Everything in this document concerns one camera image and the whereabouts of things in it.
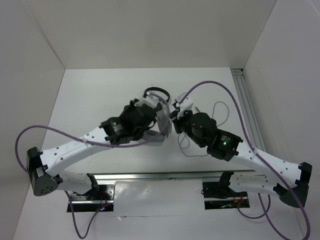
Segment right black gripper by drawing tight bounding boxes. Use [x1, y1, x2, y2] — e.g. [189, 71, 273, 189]
[168, 107, 205, 148]

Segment grey headphone cable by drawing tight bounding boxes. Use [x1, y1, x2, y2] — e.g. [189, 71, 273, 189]
[174, 101, 231, 158]

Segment white grey headphones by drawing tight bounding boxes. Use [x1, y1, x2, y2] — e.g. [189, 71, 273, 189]
[139, 91, 172, 146]

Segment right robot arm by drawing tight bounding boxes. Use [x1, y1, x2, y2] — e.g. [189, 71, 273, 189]
[170, 110, 312, 208]

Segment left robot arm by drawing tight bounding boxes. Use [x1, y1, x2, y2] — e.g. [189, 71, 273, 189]
[27, 97, 169, 200]

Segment black headphones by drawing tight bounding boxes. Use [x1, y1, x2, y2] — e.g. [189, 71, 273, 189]
[143, 86, 171, 103]

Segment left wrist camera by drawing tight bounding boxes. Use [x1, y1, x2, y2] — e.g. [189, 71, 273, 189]
[134, 92, 163, 112]

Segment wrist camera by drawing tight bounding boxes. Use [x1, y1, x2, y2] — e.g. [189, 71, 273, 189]
[172, 92, 194, 119]
[134, 92, 163, 112]

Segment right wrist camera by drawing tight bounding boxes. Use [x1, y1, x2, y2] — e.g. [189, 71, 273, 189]
[172, 92, 194, 119]

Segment aluminium right side rail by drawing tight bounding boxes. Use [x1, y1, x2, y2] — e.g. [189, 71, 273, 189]
[230, 69, 267, 151]

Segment aluminium rail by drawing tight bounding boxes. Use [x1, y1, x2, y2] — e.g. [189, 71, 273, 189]
[230, 69, 267, 151]
[94, 170, 254, 182]

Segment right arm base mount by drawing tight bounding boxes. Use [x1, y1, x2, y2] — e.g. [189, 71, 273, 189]
[201, 181, 250, 210]

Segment aluminium front rail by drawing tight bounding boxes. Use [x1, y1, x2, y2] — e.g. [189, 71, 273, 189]
[94, 170, 254, 182]

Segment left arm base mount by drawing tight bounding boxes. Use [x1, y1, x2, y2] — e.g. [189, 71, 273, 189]
[67, 181, 116, 213]

